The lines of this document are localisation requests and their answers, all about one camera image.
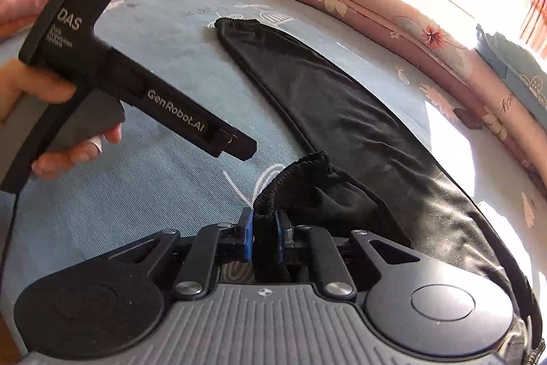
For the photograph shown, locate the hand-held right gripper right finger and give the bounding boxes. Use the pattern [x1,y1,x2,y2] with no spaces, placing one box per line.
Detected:
[276,210,424,299]

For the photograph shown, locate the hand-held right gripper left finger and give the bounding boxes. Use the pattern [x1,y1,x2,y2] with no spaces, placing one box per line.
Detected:
[107,208,256,301]

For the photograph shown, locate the black drawstring pants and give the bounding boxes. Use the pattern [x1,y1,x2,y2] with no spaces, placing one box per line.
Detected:
[214,18,543,365]

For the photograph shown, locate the person's left hand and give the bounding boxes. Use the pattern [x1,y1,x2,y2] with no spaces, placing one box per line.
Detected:
[0,59,123,180]

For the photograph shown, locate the pink cloth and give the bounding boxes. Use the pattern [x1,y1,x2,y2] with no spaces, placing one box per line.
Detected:
[0,0,56,38]

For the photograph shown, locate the bed with blue floral sheet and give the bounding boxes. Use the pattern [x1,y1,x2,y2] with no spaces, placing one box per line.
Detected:
[0,0,547,306]

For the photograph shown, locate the folded pink floral quilt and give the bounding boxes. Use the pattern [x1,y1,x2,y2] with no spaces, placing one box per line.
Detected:
[205,0,547,186]

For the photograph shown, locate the blue-green pillow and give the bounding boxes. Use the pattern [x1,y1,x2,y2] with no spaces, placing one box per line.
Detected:
[476,23,547,122]

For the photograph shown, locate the pink patterned curtain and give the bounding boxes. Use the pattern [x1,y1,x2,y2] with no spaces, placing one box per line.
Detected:
[519,0,547,58]

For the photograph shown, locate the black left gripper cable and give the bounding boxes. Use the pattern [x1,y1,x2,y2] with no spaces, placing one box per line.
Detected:
[0,185,20,289]

